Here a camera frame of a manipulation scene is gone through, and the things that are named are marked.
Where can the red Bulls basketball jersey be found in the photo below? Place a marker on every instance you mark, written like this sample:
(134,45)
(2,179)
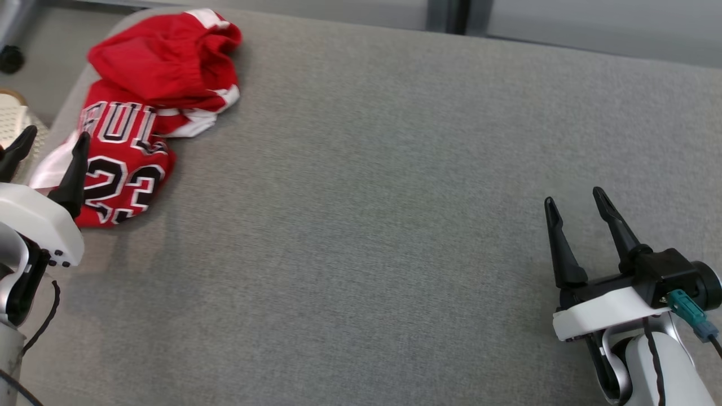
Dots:
(124,180)

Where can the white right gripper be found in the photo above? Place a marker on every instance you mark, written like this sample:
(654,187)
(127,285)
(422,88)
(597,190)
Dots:
(603,313)

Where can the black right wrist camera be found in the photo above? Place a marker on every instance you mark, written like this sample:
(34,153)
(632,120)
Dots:
(671,273)

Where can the grey fabric sofa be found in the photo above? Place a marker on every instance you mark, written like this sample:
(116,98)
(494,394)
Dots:
(361,225)

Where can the teal right camera connector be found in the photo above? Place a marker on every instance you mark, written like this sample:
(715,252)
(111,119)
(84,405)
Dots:
(688,309)

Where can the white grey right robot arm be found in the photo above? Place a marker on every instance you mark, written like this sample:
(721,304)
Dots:
(671,372)

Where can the red shorts with white stripes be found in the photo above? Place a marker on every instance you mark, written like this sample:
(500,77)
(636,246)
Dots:
(152,56)

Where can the black round object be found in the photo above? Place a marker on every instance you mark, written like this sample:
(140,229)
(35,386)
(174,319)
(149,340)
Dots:
(10,59)

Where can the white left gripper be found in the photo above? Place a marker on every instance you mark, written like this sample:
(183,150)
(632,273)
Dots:
(39,223)

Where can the grey metal partition post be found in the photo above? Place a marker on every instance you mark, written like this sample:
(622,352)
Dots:
(439,14)

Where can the white perforated laundry basket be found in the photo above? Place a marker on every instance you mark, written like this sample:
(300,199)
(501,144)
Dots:
(14,121)

